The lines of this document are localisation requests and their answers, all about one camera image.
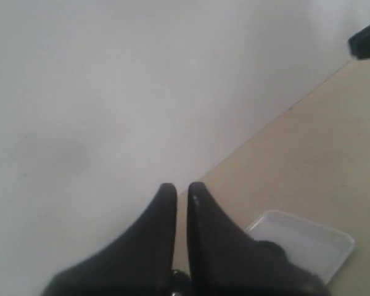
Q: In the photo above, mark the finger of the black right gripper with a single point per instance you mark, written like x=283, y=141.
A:
x=359, y=44

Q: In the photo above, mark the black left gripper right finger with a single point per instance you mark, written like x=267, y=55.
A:
x=224, y=260

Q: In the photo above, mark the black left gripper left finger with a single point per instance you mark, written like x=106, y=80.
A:
x=138, y=262

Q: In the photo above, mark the chrome threaded dumbbell bar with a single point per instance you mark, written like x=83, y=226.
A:
x=180, y=284

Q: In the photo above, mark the white rectangular tray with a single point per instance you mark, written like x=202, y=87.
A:
x=317, y=248

